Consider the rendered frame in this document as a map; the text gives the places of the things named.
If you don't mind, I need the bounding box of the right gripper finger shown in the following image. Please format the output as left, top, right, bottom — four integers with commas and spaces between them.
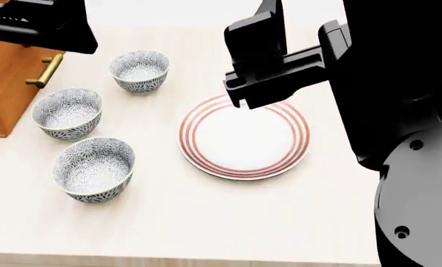
317, 19, 352, 82
223, 0, 288, 73

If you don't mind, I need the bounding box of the white plate with red rings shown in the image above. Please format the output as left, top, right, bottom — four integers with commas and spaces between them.
177, 93, 311, 182

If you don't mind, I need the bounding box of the blue floral patterned bowl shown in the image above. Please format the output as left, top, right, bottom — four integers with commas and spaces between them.
31, 88, 105, 141
52, 136, 137, 204
109, 50, 171, 94

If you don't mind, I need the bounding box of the wooden drawer with brass handle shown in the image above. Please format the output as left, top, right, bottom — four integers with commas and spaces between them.
0, 40, 67, 139

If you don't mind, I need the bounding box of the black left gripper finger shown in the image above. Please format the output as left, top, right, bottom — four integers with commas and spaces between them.
39, 0, 99, 56

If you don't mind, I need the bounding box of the brass cabinet handle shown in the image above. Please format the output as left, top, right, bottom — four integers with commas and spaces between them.
24, 53, 65, 89

